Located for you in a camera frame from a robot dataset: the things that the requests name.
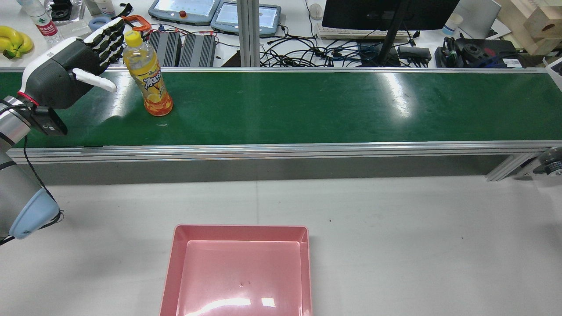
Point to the green conveyor belt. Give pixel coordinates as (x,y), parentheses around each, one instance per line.
(307,109)

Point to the grey caster wheel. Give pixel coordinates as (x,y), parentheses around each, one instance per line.
(551,162)

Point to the clear water bottle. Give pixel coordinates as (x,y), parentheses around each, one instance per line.
(44,24)

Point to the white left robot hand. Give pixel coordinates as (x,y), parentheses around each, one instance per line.
(61,74)

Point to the blue tape roll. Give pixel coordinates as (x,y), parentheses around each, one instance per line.
(93,23)

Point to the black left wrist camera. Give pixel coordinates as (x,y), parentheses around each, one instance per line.
(48,123)

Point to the black device with disc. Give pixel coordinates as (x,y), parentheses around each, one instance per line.
(483,50)

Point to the grey laptop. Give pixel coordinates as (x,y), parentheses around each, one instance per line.
(480,15)

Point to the aluminium frame post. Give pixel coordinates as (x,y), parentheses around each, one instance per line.
(248,30)

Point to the orange drink bottle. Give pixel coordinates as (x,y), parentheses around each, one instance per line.
(151,83)

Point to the black ribbed power box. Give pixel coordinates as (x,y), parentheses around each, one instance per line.
(197,50)
(164,48)

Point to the white paper cup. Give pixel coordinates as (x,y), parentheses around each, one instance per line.
(452,24)

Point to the white computer mouse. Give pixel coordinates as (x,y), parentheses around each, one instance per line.
(315,11)

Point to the grey teach pendant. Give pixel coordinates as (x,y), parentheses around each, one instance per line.
(184,11)
(246,19)

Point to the pink plastic basket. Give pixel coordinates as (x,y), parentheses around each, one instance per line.
(241,276)

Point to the yellow bananas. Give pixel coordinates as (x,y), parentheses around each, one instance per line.
(11,37)

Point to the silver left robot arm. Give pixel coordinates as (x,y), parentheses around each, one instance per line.
(13,197)

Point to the white keyboard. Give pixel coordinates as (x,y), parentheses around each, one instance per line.
(342,33)

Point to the black computer monitor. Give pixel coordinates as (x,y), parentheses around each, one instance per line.
(386,13)

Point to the orange clamp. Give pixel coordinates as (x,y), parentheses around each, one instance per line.
(138,22)

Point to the wooden box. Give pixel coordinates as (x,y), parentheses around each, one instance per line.
(540,26)

